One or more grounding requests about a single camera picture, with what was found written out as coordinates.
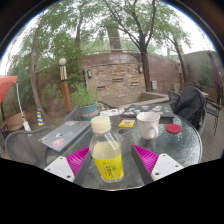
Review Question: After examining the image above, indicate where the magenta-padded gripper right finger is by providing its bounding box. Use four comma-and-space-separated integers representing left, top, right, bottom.
130, 144, 185, 186

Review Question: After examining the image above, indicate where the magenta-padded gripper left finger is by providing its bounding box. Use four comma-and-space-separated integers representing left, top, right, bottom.
44, 145, 94, 187

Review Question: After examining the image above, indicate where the yellow-labelled clear drink bottle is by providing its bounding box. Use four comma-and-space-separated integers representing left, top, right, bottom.
88, 115, 125, 184

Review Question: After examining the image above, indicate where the grey laptop with stickers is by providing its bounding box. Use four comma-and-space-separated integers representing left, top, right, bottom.
38, 120, 92, 153

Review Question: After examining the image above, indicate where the flat round red coaster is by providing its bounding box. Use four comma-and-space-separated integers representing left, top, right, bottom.
165, 123, 183, 135

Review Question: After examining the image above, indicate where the white ceramic mug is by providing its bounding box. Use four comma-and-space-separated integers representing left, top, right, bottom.
136, 111, 161, 141

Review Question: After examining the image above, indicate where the yellow blue striped cone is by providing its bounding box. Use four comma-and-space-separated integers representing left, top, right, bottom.
36, 108, 46, 127

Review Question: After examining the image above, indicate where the yellow card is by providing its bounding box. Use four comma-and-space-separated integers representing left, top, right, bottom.
118, 119, 136, 129

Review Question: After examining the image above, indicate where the wooden bench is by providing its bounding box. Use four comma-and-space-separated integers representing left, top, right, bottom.
1, 111, 26, 133

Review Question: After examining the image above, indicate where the green plant in blue pot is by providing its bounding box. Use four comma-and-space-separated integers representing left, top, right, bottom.
70, 83, 100, 121

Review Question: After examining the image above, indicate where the black metal chair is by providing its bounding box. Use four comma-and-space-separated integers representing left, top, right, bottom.
204, 96, 223, 136

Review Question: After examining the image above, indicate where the white sticker sheet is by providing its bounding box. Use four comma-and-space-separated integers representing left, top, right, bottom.
99, 107, 125, 117

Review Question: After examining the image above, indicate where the forked trunk tree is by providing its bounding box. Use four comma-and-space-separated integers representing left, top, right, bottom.
99, 0, 193, 93

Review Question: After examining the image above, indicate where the orange patio umbrella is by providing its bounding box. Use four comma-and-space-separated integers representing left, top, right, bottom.
0, 75, 32, 132

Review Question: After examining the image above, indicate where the purple closed umbrella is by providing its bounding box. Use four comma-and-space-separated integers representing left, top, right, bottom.
208, 51, 223, 101

